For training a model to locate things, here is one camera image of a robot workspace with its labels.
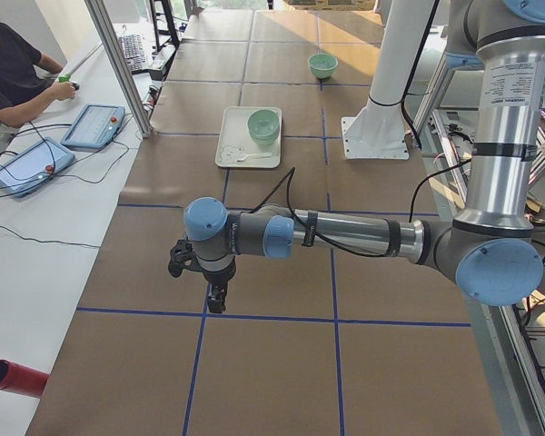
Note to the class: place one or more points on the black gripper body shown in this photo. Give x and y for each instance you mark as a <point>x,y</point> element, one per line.
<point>217,280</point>

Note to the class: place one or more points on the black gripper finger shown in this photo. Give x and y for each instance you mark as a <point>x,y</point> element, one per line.
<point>216,298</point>

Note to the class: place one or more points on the white plastic spoon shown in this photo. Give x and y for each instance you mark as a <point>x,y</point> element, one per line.
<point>246,157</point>

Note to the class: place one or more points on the cream bear tray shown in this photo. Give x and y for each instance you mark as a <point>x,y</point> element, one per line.
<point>234,140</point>

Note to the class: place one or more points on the green bowl on tray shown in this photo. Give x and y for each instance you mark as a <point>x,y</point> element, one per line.
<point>265,141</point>

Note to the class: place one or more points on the far blue teach pendant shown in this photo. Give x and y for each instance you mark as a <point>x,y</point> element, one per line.
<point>95,127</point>

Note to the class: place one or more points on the blue teach pendant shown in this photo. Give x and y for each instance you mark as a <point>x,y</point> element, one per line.
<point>33,167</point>
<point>95,127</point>

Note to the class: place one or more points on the near blue teach pendant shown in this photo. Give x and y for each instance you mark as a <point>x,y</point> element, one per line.
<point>33,167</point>

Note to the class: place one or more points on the red cylinder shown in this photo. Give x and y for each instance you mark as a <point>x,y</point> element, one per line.
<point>19,379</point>

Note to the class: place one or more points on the green bowl with ice cubes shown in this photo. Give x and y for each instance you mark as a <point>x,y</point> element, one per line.
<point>322,66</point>

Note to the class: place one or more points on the black keyboard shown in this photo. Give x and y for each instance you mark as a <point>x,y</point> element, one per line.
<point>134,53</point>

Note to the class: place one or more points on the seated person black shirt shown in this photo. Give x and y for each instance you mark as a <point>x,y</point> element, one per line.
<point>23,94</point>

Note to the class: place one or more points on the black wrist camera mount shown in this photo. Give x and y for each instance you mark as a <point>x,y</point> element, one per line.
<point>183,257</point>

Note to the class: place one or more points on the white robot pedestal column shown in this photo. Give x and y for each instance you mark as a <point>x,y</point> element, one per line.
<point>377,131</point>

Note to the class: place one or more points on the aluminium frame post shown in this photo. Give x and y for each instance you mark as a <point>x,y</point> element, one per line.
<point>104,27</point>

